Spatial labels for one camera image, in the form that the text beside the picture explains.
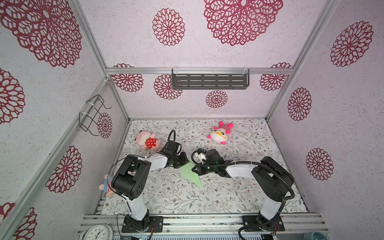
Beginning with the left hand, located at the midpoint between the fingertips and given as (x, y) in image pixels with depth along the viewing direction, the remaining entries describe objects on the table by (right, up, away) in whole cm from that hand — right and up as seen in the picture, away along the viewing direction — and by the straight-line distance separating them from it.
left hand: (189, 162), depth 94 cm
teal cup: (+59, -29, -25) cm, 70 cm away
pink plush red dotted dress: (-29, +14, +6) cm, 33 cm away
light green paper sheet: (-1, -5, -3) cm, 6 cm away
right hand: (+2, -2, -6) cm, 6 cm away
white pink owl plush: (+21, +18, +8) cm, 29 cm away
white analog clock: (-41, -27, -26) cm, 55 cm away
